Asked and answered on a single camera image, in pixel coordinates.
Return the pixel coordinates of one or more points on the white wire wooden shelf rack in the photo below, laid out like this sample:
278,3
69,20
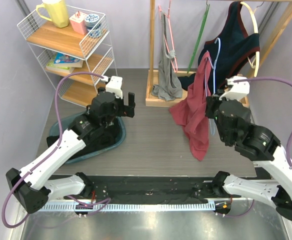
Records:
61,51

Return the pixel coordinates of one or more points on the pink hanger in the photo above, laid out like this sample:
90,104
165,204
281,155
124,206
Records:
169,44

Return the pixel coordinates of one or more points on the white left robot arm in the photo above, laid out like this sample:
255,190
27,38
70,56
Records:
90,132

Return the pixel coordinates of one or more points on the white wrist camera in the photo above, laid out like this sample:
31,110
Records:
238,88
113,85

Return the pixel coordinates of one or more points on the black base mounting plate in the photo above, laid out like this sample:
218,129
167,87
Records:
152,190

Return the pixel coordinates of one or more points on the blue white patterned cup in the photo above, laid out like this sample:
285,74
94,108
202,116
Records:
93,23

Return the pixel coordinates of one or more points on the teal plastic laundry basin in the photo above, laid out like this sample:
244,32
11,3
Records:
116,137

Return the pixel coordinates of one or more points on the wooden clothes rack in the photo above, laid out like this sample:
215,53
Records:
152,78

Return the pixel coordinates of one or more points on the yellow mug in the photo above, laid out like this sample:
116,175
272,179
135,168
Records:
57,11

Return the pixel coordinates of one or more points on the grey tank top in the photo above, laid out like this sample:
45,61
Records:
169,86

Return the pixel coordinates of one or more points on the green cover book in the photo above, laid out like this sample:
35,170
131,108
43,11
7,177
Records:
53,67

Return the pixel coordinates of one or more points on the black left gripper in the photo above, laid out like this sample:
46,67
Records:
126,110

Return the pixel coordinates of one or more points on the pink small box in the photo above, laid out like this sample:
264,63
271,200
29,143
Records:
77,21

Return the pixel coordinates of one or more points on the navy tank top red trim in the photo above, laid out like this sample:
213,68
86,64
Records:
236,47

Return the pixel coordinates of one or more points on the light blue hanger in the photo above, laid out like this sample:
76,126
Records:
214,67

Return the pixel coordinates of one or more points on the slotted aluminium cable rail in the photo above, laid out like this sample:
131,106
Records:
72,206

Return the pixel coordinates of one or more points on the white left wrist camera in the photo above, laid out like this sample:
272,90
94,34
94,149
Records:
113,85

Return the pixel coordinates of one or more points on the green hanger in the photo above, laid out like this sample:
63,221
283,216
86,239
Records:
198,40

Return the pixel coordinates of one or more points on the cream white hanger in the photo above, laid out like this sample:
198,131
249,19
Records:
255,64

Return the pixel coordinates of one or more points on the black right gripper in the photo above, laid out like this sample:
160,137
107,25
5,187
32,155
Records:
211,101

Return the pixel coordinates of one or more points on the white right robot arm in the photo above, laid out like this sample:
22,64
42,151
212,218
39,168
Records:
258,144

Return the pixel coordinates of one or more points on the blue cover book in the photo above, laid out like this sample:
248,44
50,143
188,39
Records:
63,60

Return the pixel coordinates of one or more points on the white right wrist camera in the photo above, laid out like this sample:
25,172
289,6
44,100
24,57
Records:
238,88

